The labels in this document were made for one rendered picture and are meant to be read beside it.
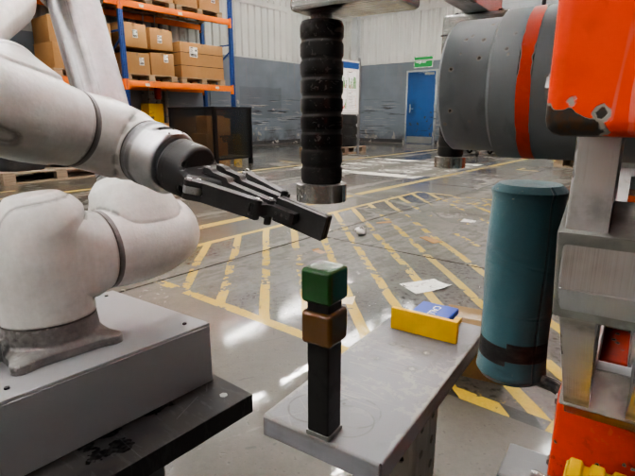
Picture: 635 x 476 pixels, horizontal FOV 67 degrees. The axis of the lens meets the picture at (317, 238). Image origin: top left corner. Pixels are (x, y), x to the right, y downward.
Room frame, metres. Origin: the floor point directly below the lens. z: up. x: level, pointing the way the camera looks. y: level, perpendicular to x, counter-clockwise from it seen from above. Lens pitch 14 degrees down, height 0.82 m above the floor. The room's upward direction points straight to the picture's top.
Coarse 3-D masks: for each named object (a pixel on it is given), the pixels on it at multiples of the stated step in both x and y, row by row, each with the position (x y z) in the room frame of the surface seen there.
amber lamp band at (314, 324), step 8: (304, 312) 0.50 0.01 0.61; (312, 312) 0.50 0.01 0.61; (336, 312) 0.50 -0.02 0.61; (344, 312) 0.51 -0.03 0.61; (304, 320) 0.50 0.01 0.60; (312, 320) 0.50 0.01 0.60; (320, 320) 0.49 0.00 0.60; (328, 320) 0.49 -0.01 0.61; (336, 320) 0.50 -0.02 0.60; (344, 320) 0.51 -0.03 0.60; (304, 328) 0.50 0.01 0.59; (312, 328) 0.50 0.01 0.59; (320, 328) 0.49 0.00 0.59; (328, 328) 0.49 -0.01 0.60; (336, 328) 0.50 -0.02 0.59; (344, 328) 0.51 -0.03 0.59; (304, 336) 0.50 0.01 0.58; (312, 336) 0.50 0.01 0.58; (320, 336) 0.49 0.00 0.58; (328, 336) 0.49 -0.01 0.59; (336, 336) 0.50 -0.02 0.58; (344, 336) 0.51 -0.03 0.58; (312, 344) 0.50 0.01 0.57; (320, 344) 0.49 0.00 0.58; (328, 344) 0.49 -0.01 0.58
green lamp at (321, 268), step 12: (312, 264) 0.52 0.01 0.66; (324, 264) 0.52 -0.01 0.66; (336, 264) 0.52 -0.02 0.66; (312, 276) 0.50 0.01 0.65; (324, 276) 0.49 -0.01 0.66; (336, 276) 0.50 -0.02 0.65; (312, 288) 0.50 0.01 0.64; (324, 288) 0.49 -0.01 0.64; (336, 288) 0.50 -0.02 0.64; (312, 300) 0.50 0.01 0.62; (324, 300) 0.49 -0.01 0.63; (336, 300) 0.50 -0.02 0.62
